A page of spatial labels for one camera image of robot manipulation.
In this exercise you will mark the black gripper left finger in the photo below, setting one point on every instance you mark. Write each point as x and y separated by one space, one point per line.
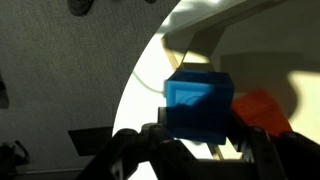
150 150

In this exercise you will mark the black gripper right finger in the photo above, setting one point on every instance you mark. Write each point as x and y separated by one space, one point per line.
283 156

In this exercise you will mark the blue block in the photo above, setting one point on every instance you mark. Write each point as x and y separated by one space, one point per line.
198 106

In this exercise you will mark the orange block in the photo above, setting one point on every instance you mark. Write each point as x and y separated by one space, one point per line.
261 111

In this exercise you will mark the wooden tray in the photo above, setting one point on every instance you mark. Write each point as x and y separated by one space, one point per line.
200 40

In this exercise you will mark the black floor equipment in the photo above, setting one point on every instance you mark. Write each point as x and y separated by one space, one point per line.
11 158

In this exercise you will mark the dark shoe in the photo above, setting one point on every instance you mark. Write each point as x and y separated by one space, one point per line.
79 6

